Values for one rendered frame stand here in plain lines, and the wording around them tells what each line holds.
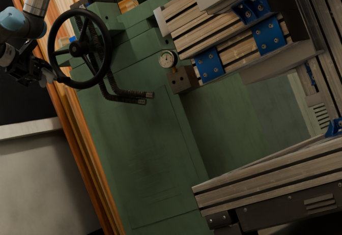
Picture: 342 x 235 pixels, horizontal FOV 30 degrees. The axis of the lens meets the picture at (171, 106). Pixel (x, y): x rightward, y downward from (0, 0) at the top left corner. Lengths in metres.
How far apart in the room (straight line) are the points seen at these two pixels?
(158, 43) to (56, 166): 1.89
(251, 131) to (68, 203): 1.68
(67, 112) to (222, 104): 1.66
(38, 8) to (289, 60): 0.84
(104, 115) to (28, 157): 1.47
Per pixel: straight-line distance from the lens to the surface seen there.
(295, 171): 1.62
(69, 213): 4.01
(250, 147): 2.62
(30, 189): 3.82
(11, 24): 2.04
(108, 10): 2.39
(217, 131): 2.42
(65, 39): 2.61
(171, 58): 2.21
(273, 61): 1.88
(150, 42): 2.33
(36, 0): 2.14
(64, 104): 4.01
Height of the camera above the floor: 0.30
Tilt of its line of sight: 5 degrees up
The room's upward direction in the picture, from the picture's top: 20 degrees counter-clockwise
